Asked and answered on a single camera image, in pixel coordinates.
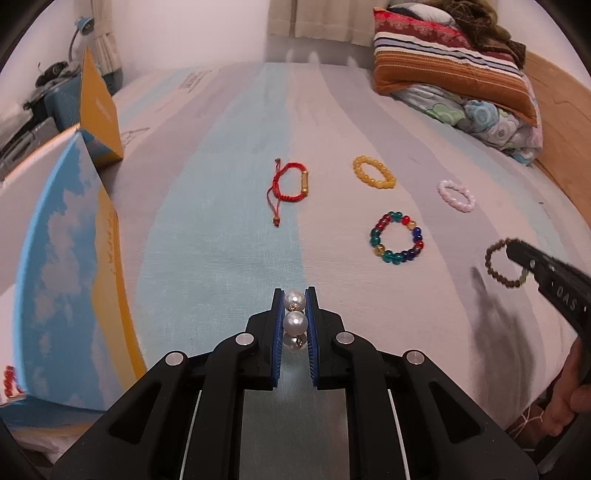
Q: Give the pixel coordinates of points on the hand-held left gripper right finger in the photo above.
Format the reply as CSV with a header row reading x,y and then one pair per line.
x,y
312,337

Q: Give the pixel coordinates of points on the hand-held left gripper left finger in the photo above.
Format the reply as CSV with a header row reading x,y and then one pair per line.
x,y
279,337

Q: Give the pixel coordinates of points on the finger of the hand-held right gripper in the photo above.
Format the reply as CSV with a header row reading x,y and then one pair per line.
x,y
554,281

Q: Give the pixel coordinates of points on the cloud print gift box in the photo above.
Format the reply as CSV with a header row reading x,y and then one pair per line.
x,y
69,277

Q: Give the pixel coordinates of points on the person's right hand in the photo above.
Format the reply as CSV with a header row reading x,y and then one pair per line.
x,y
565,392

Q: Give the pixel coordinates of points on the floral quilt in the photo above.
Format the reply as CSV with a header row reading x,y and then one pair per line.
x,y
485,120

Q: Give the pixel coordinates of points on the striped bed sheet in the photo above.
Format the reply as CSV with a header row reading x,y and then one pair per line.
x,y
221,161

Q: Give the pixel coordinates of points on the striped pillow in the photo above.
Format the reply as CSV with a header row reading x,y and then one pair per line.
x,y
443,64

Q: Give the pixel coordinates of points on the brown blanket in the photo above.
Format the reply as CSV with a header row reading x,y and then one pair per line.
x,y
489,32

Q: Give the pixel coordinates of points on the orange and blue cardboard box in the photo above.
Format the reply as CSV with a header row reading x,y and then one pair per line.
x,y
97,106

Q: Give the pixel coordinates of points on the grey pillow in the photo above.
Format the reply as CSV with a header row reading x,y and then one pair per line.
x,y
415,13

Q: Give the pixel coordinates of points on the cream curtain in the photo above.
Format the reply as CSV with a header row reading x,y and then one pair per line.
x,y
323,21

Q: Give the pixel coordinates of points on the blue suitcase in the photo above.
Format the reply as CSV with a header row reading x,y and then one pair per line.
x,y
64,101

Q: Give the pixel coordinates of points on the blue desk lamp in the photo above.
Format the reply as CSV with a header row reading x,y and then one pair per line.
x,y
83,27

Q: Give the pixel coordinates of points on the wooden bed frame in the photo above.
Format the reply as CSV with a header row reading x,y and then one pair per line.
x,y
563,120

